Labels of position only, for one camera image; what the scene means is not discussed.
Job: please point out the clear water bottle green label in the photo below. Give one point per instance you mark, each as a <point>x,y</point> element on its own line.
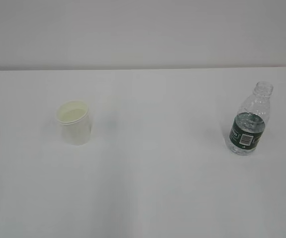
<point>251,120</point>

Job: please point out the white paper cup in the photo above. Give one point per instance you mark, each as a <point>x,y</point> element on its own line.
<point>74,120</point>

